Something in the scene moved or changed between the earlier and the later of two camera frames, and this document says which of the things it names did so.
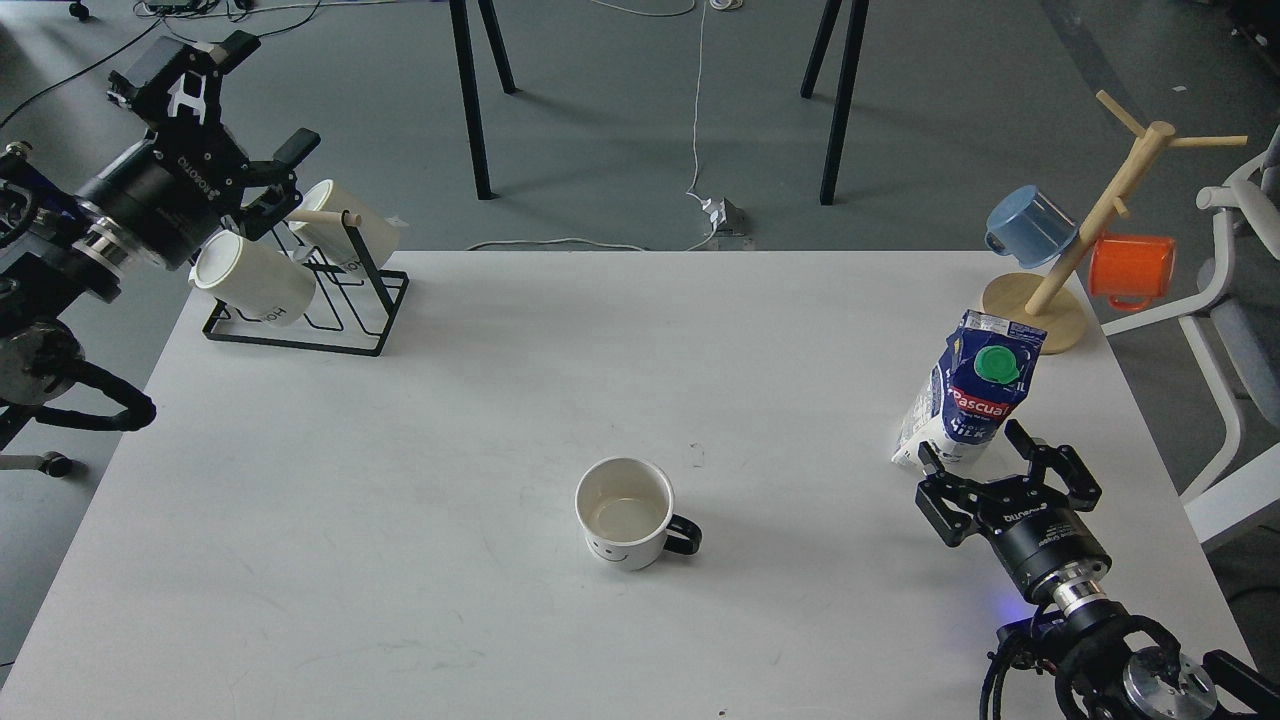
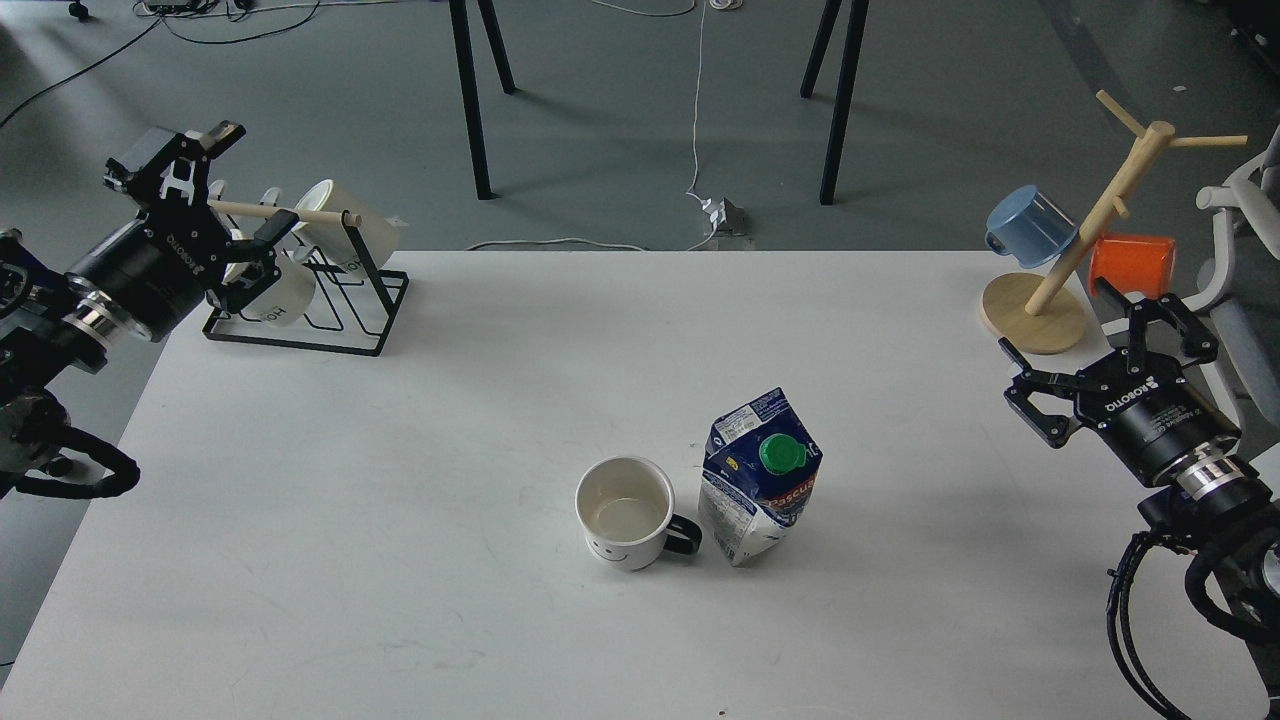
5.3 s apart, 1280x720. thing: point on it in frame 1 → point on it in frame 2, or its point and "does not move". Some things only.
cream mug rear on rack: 380,231 does not move
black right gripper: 1032,531 → 1146,410
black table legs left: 461,26 does not move
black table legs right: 853,52 does not move
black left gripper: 173,190 → 159,270
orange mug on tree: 1130,270 does not move
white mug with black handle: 626,507 does not move
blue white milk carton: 969,396 → 759,475
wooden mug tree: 1050,304 does not move
